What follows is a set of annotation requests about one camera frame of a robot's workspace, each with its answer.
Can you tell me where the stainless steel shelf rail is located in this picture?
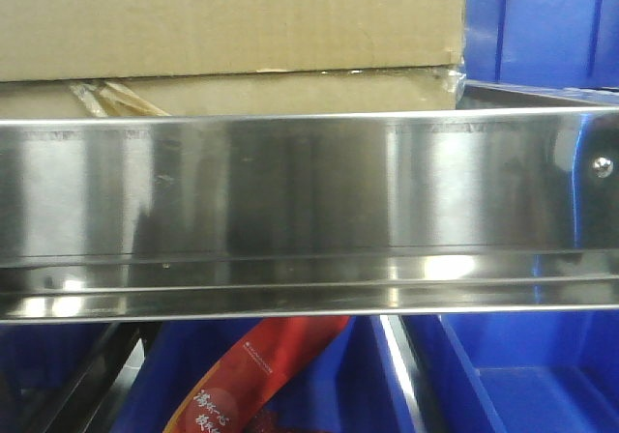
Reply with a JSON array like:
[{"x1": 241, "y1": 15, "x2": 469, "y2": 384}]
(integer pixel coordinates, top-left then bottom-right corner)
[{"x1": 1, "y1": 107, "x2": 618, "y2": 324}]

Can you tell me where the blue bin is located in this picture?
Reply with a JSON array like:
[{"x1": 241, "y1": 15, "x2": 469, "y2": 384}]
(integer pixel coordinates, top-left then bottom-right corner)
[
  {"x1": 110, "y1": 317, "x2": 415, "y2": 432},
  {"x1": 1, "y1": 324, "x2": 106, "y2": 432},
  {"x1": 403, "y1": 311, "x2": 618, "y2": 432},
  {"x1": 464, "y1": 0, "x2": 618, "y2": 88}
]

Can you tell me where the blue bin lower middle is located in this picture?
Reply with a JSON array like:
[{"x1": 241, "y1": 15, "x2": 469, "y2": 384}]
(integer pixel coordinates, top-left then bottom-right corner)
[{"x1": 110, "y1": 317, "x2": 415, "y2": 432}]

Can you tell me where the red snack package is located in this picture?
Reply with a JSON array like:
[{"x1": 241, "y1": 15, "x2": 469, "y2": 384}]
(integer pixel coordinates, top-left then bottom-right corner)
[{"x1": 163, "y1": 316, "x2": 349, "y2": 432}]

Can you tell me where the blue bin lower right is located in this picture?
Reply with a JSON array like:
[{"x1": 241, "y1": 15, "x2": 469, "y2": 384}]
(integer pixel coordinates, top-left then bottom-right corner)
[{"x1": 403, "y1": 311, "x2": 618, "y2": 432}]

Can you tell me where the blue bin lower left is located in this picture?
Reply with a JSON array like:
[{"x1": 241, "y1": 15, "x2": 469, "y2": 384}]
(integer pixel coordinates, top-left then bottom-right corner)
[{"x1": 1, "y1": 324, "x2": 106, "y2": 432}]

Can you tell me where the silver rail screw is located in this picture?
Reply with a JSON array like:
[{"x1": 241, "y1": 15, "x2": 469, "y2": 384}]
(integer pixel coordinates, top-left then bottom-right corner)
[{"x1": 592, "y1": 157, "x2": 614, "y2": 179}]

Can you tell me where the blue bin upper right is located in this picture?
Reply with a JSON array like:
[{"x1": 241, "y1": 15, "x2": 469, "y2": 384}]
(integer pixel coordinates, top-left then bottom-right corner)
[{"x1": 464, "y1": 0, "x2": 618, "y2": 88}]

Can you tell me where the steel divider lower shelf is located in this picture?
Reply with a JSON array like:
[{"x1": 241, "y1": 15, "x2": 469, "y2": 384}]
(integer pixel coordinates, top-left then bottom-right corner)
[{"x1": 378, "y1": 315, "x2": 448, "y2": 432}]

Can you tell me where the brown cardboard carton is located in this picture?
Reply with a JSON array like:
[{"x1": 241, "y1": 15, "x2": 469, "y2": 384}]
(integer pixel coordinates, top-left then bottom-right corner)
[{"x1": 1, "y1": 0, "x2": 465, "y2": 118}]

